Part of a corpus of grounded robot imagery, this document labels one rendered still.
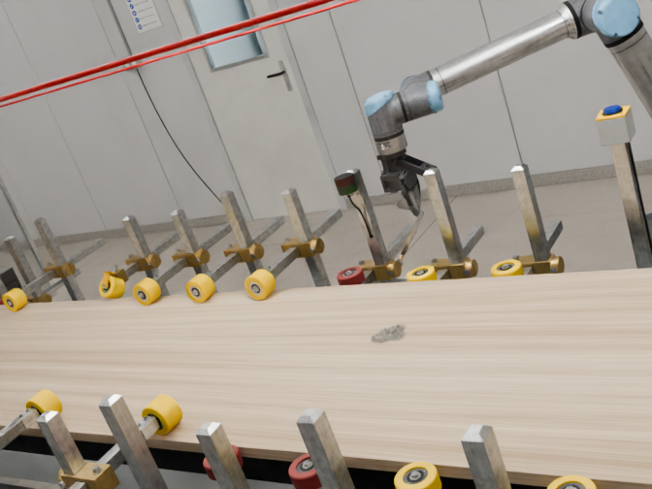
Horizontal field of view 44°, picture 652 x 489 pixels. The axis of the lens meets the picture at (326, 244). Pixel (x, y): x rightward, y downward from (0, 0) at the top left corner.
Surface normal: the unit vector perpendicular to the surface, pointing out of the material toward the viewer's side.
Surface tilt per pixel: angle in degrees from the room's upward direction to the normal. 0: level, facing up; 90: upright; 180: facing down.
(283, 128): 90
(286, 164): 90
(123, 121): 90
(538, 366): 0
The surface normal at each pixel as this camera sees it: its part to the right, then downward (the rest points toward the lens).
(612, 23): -0.02, 0.23
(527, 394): -0.33, -0.88
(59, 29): -0.49, 0.46
